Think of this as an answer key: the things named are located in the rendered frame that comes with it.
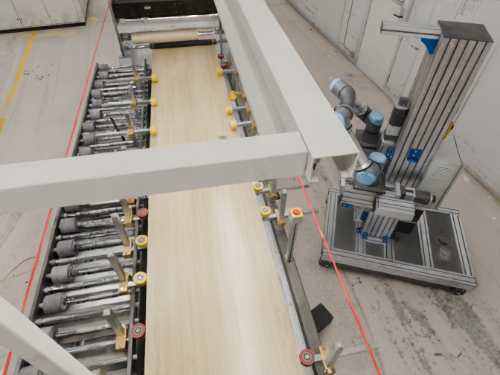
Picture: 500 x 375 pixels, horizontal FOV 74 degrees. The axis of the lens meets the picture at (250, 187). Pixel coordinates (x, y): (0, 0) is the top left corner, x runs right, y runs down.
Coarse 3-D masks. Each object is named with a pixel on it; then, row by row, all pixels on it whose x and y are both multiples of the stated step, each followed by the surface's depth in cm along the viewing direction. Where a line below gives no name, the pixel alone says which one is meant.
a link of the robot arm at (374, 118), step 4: (368, 112) 265; (372, 112) 262; (376, 112) 263; (380, 112) 263; (368, 116) 264; (372, 116) 260; (376, 116) 260; (380, 116) 260; (364, 120) 268; (368, 120) 263; (372, 120) 260; (376, 120) 258; (380, 120) 258; (368, 124) 265; (372, 124) 262; (376, 124) 260; (380, 124) 261; (368, 128) 266; (372, 128) 264; (376, 128) 263; (380, 128) 265
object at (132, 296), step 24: (96, 72) 394; (144, 72) 391; (144, 96) 362; (144, 120) 343; (144, 144) 321; (96, 216) 275; (120, 216) 261; (96, 240) 245; (72, 264) 244; (96, 264) 231; (144, 264) 245; (144, 288) 234; (120, 312) 212; (144, 312) 224; (72, 336) 198; (96, 336) 198; (144, 360) 207
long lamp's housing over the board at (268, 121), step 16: (224, 0) 113; (224, 16) 109; (240, 32) 95; (240, 48) 90; (240, 64) 87; (256, 64) 82; (256, 80) 77; (256, 96) 75; (256, 112) 73; (272, 112) 68; (272, 128) 65
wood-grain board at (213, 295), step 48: (192, 96) 345; (192, 192) 253; (240, 192) 253; (192, 240) 223; (240, 240) 223; (192, 288) 200; (240, 288) 200; (192, 336) 181; (240, 336) 181; (288, 336) 181
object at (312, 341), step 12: (240, 120) 362; (276, 204) 272; (276, 228) 255; (276, 240) 252; (288, 264) 234; (288, 276) 228; (300, 288) 222; (300, 300) 216; (300, 312) 210; (300, 324) 211; (312, 324) 205; (312, 336) 200; (312, 348) 196
